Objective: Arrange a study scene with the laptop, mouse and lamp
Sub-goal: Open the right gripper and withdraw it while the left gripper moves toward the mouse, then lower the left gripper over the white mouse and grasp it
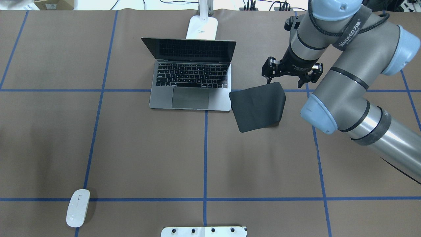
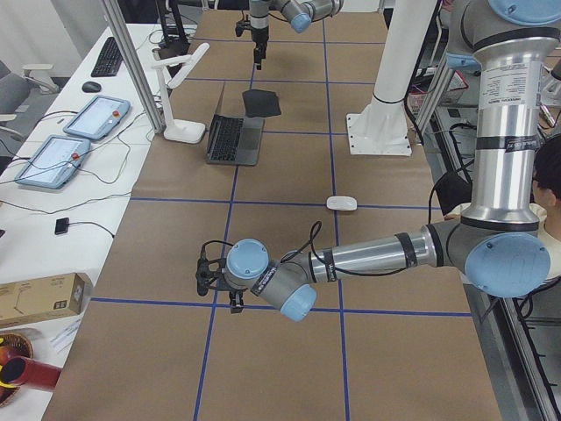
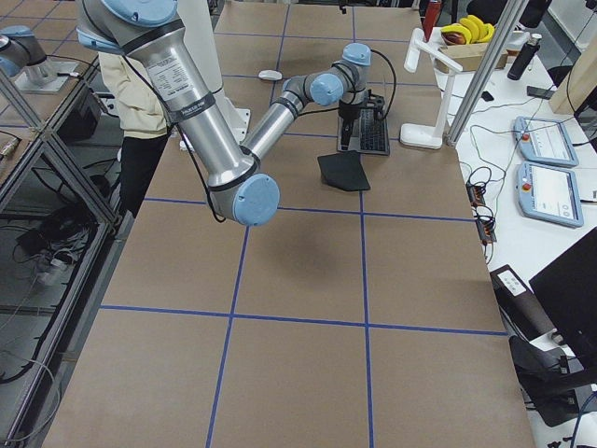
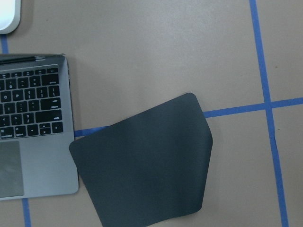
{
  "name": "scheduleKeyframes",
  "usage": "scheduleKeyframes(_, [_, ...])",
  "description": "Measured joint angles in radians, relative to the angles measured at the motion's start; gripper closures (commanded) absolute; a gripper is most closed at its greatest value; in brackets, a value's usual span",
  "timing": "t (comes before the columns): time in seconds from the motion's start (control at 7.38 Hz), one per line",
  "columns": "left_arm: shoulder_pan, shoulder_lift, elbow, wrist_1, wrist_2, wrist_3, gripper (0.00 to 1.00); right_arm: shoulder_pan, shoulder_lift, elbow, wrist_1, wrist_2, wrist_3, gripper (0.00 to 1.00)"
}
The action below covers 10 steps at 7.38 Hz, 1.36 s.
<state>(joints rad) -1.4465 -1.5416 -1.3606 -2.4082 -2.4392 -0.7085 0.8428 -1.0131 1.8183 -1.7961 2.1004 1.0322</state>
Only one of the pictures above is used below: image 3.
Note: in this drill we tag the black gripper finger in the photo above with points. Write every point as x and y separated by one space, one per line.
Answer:
346 131

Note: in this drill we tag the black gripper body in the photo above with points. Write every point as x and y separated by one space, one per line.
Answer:
348 113

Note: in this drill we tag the grey laptop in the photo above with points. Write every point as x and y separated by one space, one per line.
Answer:
369 136

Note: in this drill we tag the black mouse pad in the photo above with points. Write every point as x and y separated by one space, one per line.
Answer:
343 170

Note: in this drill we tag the white computer mouse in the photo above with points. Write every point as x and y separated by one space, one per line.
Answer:
270 75

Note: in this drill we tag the cardboard box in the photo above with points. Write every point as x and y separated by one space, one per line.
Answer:
468 56

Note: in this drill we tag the red bottle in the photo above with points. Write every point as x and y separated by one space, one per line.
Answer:
430 18

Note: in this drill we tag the yellow bananas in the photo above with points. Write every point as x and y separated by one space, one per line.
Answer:
468 30

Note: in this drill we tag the black water bottle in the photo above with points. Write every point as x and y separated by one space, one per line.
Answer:
528 51

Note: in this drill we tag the upper teach pendant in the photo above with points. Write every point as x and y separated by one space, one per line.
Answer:
544 141

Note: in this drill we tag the teach pendant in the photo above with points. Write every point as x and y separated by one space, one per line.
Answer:
549 193
544 141

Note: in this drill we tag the lower teach pendant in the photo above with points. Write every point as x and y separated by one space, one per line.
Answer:
549 193

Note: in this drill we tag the person in cream sweater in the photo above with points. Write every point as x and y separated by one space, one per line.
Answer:
144 125

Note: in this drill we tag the black monitor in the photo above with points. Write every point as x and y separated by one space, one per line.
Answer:
566 290

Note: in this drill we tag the aluminium frame post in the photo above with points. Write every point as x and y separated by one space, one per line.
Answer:
506 24

